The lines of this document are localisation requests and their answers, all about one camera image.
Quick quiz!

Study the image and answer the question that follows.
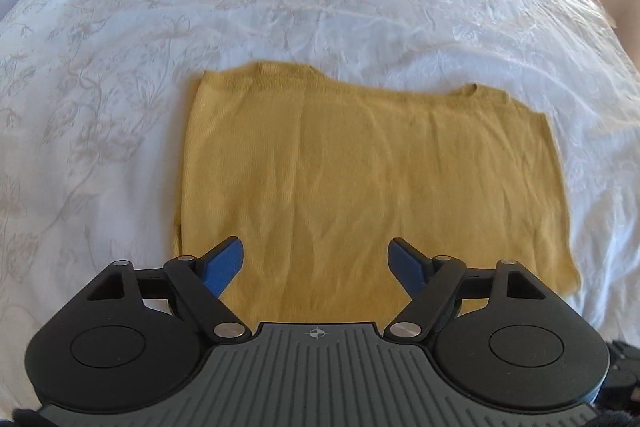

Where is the yellow knit sweater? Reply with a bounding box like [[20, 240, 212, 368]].
[[172, 61, 582, 324]]

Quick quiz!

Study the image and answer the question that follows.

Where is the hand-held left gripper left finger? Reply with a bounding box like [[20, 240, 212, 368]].
[[84, 235, 254, 341]]

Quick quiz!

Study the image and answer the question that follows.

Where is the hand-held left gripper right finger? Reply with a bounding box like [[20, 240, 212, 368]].
[[382, 236, 550, 341]]

